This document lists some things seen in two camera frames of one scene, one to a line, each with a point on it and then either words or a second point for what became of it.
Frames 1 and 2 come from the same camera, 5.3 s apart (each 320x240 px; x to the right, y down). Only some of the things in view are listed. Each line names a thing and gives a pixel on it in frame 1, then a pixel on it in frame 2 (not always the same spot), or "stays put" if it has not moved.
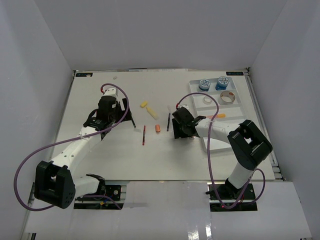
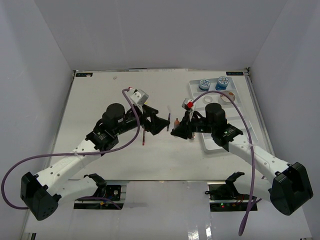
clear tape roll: (207, 100) stays put
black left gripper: (118, 106) → (157, 123)
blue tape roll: (204, 84) stays put
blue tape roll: (222, 83) stays put
